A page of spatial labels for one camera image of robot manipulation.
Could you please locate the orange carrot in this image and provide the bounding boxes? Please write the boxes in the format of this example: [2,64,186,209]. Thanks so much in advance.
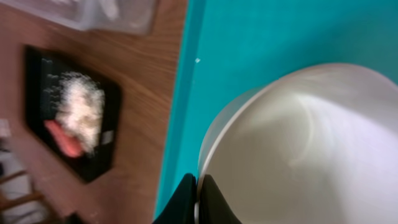
[44,120,83,158]

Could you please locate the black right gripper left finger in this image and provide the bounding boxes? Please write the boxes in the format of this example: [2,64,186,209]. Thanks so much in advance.
[152,174,197,224]

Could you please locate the black tray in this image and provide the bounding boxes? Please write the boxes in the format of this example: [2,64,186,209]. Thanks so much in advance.
[23,45,123,183]

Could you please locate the clear plastic bin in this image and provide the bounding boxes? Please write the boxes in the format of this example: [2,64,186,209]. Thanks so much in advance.
[1,0,157,35]

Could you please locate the teal serving tray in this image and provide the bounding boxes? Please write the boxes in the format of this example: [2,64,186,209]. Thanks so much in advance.
[155,0,397,214]

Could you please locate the rice and peanuts pile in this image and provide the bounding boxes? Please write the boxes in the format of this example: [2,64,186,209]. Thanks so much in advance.
[40,59,105,156]

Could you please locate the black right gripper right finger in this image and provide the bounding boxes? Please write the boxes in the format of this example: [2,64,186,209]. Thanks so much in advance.
[198,174,241,224]

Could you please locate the white bowl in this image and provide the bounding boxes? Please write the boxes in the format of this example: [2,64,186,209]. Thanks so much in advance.
[197,63,397,223]

